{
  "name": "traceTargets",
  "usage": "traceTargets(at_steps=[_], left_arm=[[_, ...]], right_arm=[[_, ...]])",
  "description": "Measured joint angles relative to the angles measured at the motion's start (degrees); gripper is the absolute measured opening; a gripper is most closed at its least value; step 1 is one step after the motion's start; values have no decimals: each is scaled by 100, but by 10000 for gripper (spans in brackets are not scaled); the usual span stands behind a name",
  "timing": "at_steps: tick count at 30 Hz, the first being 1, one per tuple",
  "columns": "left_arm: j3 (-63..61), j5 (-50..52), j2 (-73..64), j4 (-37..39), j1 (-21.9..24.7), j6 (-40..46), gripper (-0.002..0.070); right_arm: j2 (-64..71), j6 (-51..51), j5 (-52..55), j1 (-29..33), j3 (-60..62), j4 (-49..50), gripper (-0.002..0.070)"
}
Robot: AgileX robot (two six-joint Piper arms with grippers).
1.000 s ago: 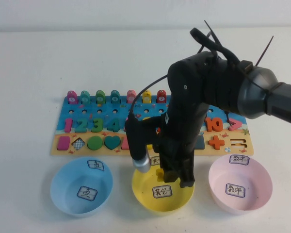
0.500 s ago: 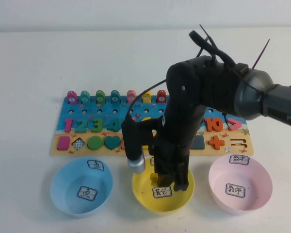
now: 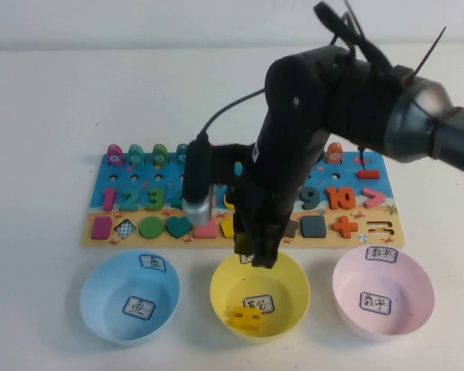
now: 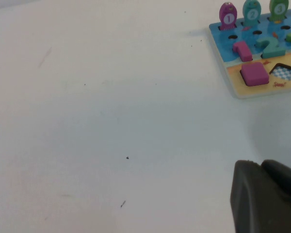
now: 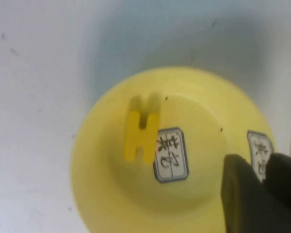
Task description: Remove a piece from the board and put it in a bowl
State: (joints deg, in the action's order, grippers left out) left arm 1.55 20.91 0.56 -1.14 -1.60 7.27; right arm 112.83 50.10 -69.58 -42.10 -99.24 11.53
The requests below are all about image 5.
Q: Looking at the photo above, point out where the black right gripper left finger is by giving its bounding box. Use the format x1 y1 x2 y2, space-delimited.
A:
220 154 291 233

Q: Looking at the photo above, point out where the yellow equals sign piece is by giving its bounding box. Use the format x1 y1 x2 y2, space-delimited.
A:
123 93 162 164

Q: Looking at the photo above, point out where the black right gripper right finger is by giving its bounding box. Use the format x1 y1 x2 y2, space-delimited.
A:
265 152 291 214

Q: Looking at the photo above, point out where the yellow plastic bowl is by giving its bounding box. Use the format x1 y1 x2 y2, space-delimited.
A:
70 66 278 233

